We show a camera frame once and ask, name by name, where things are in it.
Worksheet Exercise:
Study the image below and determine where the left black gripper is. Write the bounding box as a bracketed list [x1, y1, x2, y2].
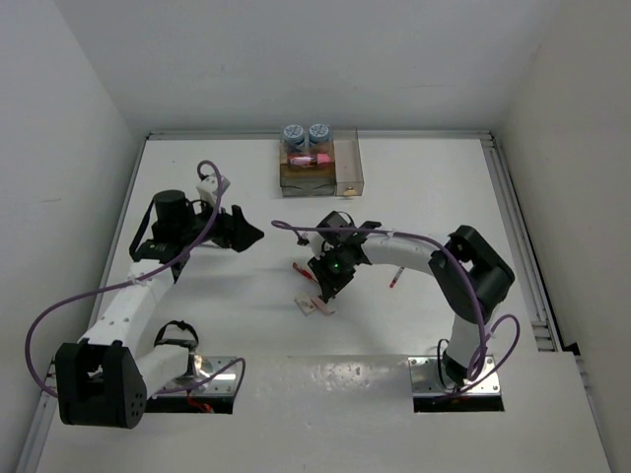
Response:
[177, 194, 262, 252]

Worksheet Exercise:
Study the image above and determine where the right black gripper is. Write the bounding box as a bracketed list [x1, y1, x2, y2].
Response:
[309, 246, 356, 300]

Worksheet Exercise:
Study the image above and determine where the white eraser block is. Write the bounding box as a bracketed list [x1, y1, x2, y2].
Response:
[294, 294, 316, 316]

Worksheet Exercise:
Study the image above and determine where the pink cap glue stick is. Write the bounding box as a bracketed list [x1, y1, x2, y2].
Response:
[287, 153, 334, 169]

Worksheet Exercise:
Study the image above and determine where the blue tape roll stack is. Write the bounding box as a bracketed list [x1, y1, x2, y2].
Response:
[280, 124, 306, 155]

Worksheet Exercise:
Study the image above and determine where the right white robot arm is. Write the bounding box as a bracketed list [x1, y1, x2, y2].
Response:
[299, 211, 515, 387]

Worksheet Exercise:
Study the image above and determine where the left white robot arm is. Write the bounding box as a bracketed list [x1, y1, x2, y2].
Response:
[54, 190, 264, 429]

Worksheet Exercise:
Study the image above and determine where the red gel pen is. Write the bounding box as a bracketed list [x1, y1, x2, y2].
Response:
[292, 262, 317, 284]

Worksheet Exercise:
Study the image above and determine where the transparent tiered desk organizer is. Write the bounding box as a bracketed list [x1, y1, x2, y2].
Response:
[279, 126, 336, 197]

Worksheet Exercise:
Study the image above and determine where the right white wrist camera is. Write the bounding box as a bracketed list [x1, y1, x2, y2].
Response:
[298, 232, 326, 257]

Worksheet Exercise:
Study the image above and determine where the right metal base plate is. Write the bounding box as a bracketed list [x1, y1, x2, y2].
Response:
[408, 355, 501, 398]

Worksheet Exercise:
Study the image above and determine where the metal base plate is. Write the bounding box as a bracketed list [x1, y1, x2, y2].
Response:
[150, 355, 242, 397]
[408, 355, 501, 398]

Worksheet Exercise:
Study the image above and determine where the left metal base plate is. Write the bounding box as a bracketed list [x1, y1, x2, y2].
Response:
[150, 355, 242, 397]

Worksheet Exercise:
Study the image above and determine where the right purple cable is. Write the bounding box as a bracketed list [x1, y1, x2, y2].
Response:
[270, 219, 522, 400]

